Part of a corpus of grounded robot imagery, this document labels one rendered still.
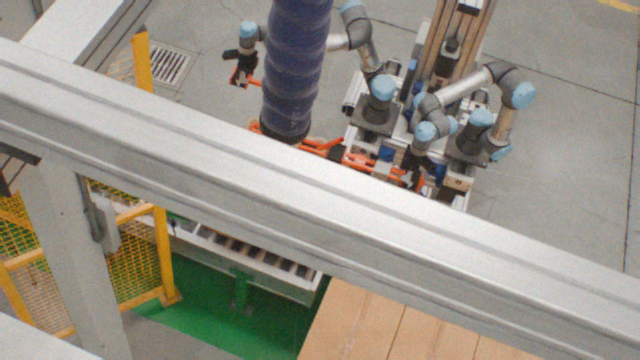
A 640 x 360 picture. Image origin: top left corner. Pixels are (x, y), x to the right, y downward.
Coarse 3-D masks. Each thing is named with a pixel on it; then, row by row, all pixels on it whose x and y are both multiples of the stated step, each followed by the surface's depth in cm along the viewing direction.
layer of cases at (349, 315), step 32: (352, 288) 374; (320, 320) 362; (352, 320) 364; (384, 320) 366; (416, 320) 367; (320, 352) 353; (352, 352) 354; (384, 352) 356; (416, 352) 358; (448, 352) 359; (480, 352) 361; (512, 352) 363
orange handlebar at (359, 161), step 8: (256, 80) 349; (312, 144) 332; (320, 144) 331; (312, 152) 329; (320, 152) 329; (344, 160) 328; (360, 160) 328; (368, 160) 330; (360, 168) 328; (368, 168) 327; (392, 168) 329; (392, 176) 326
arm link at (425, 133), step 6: (420, 126) 299; (426, 126) 299; (432, 126) 300; (420, 132) 298; (426, 132) 297; (432, 132) 298; (414, 138) 304; (420, 138) 300; (426, 138) 299; (432, 138) 301; (414, 144) 305; (420, 144) 303; (426, 144) 302; (420, 150) 305; (426, 150) 306
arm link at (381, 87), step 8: (368, 80) 362; (376, 80) 357; (384, 80) 357; (392, 80) 358; (368, 88) 364; (376, 88) 355; (384, 88) 355; (392, 88) 356; (376, 96) 357; (384, 96) 356; (392, 96) 358; (376, 104) 361; (384, 104) 361
